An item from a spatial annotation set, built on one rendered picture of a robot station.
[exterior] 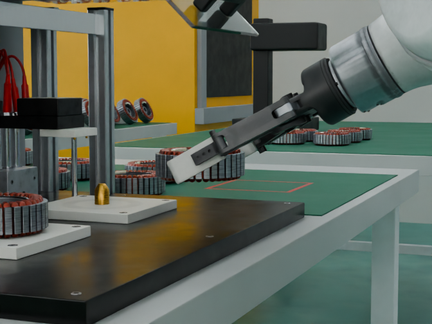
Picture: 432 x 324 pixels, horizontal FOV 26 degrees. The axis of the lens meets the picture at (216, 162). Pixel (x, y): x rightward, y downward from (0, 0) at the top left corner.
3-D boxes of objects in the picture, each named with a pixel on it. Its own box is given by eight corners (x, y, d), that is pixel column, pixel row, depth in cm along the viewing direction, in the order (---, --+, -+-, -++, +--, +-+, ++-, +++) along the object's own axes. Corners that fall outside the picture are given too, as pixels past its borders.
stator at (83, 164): (53, 175, 191) (53, 156, 191) (106, 176, 188) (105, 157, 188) (31, 180, 180) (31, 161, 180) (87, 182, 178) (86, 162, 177)
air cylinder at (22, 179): (38, 204, 131) (38, 165, 130) (8, 211, 124) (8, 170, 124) (8, 203, 133) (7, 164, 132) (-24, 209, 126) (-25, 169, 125)
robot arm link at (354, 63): (411, 93, 112) (368, 116, 114) (375, 27, 113) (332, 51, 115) (398, 94, 104) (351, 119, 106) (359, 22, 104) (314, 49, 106)
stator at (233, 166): (256, 175, 121) (256, 146, 120) (226, 184, 110) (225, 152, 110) (177, 173, 125) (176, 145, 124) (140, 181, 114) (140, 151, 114)
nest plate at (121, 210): (177, 208, 128) (177, 199, 127) (127, 224, 114) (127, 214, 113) (80, 202, 133) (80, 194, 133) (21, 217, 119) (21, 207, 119)
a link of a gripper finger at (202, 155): (234, 145, 109) (225, 146, 106) (198, 165, 111) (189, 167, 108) (228, 134, 109) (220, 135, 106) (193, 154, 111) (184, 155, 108)
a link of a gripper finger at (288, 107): (309, 114, 112) (322, 102, 107) (272, 132, 110) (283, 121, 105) (300, 96, 112) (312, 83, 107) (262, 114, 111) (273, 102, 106)
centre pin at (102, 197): (112, 203, 124) (112, 182, 123) (105, 205, 122) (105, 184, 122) (99, 202, 124) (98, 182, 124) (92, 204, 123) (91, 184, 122)
